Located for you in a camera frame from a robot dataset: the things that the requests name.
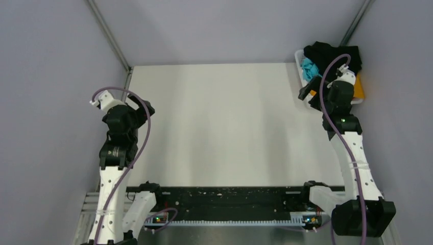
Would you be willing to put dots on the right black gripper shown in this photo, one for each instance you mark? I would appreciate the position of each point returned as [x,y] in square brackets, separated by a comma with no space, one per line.
[315,84]

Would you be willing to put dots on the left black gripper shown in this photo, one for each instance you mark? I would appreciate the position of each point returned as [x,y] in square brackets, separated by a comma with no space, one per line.
[141,112]

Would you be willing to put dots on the black t-shirt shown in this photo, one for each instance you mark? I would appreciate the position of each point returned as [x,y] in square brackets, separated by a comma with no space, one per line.
[322,54]

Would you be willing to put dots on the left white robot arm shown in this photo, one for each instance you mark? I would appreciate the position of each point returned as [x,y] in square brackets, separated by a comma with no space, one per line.
[118,155]

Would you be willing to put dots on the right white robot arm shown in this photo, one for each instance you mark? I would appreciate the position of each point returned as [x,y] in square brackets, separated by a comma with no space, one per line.
[362,211]

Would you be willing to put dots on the light blue t-shirt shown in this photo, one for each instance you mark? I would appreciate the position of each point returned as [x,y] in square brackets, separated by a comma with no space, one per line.
[309,69]

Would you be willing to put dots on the white plastic basket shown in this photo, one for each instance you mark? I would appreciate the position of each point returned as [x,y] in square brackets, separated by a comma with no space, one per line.
[299,56]

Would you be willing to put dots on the orange t-shirt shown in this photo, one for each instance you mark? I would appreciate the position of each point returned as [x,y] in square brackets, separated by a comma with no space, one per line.
[359,95]

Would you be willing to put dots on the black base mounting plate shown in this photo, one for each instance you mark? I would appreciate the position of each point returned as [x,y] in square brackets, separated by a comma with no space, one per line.
[229,204]

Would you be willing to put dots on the aluminium frame rail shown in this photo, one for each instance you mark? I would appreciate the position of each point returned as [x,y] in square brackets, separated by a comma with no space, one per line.
[86,218]

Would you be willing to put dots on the white slotted cable duct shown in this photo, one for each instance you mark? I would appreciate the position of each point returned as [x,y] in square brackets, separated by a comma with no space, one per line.
[298,219]

